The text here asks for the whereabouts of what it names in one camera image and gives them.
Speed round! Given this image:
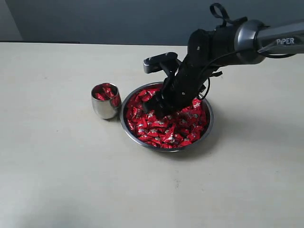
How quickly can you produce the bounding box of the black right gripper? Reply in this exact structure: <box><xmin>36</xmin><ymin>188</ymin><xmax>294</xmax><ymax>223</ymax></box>
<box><xmin>142</xmin><ymin>56</ymin><xmax>209</xmax><ymax>119</ymax></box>

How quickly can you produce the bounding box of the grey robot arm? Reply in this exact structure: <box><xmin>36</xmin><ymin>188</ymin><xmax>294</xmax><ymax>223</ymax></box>
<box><xmin>143</xmin><ymin>20</ymin><xmax>304</xmax><ymax>118</ymax></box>

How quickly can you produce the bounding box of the pile of red candies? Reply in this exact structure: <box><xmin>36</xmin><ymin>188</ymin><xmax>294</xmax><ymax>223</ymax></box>
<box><xmin>124</xmin><ymin>88</ymin><xmax>208</xmax><ymax>149</ymax></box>

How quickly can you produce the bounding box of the stainless steel bowl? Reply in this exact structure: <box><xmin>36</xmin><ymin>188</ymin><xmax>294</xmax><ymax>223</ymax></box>
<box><xmin>120</xmin><ymin>82</ymin><xmax>214</xmax><ymax>152</ymax></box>

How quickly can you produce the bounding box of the stainless steel cup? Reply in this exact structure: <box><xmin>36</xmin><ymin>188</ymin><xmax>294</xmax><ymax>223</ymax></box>
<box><xmin>91</xmin><ymin>86</ymin><xmax>121</xmax><ymax>120</ymax></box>

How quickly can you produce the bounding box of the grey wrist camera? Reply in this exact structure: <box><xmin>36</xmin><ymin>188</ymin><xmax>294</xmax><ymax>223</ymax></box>
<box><xmin>143</xmin><ymin>52</ymin><xmax>179</xmax><ymax>74</ymax></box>

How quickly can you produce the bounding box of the black cable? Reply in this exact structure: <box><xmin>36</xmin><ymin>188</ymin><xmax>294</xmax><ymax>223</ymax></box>
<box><xmin>197</xmin><ymin>2</ymin><xmax>295</xmax><ymax>100</ymax></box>

